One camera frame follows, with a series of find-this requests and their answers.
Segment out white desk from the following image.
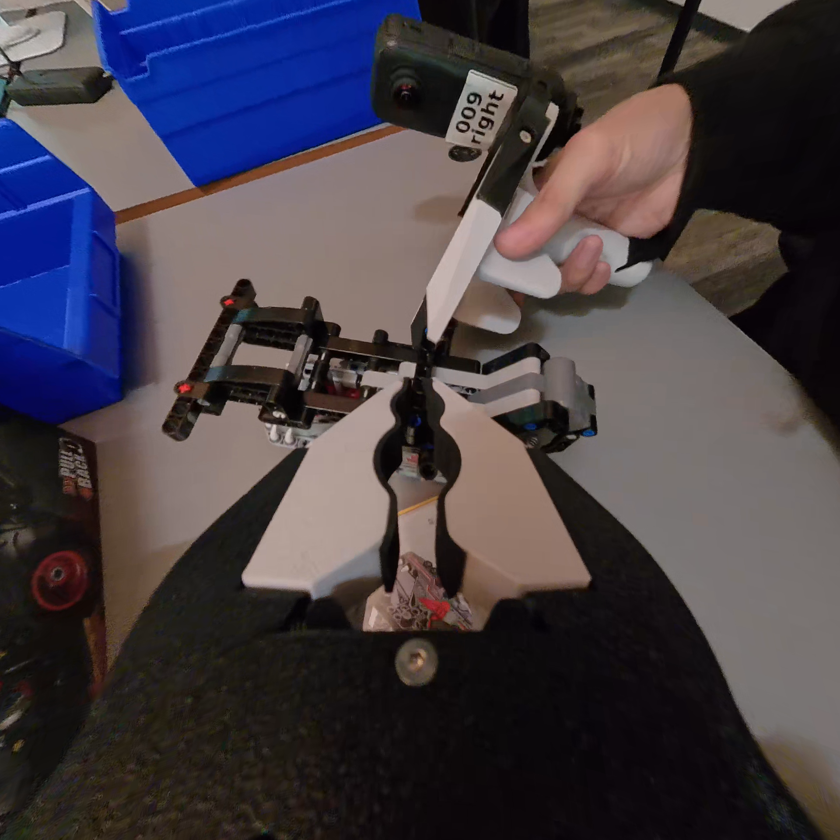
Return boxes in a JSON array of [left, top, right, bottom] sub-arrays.
[[62, 121, 840, 840]]

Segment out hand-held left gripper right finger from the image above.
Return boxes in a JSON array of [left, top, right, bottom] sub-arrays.
[[425, 378, 593, 622]]

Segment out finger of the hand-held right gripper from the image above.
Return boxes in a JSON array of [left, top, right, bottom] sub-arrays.
[[410, 197, 504, 345]]

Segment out black drawstring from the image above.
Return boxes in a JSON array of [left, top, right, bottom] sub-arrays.
[[650, 0, 703, 89]]

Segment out blue plastic bin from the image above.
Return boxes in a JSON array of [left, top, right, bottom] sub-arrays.
[[92, 0, 421, 188], [0, 118, 126, 424]]

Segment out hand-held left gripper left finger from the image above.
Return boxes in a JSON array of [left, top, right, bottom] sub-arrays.
[[240, 379, 409, 599]]

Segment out person's right hand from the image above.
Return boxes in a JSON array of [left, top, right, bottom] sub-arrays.
[[494, 84, 697, 298]]

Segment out black toy box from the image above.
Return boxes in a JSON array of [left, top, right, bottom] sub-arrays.
[[0, 420, 109, 808]]

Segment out black brick-built toy chassis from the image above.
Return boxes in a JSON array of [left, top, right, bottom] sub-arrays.
[[161, 279, 598, 483]]

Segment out black power adapter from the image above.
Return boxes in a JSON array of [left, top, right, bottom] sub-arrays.
[[7, 66, 116, 107]]

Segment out white stand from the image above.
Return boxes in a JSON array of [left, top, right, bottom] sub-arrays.
[[0, 10, 67, 60]]

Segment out white instruction booklet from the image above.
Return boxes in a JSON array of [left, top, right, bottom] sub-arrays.
[[364, 479, 476, 632]]

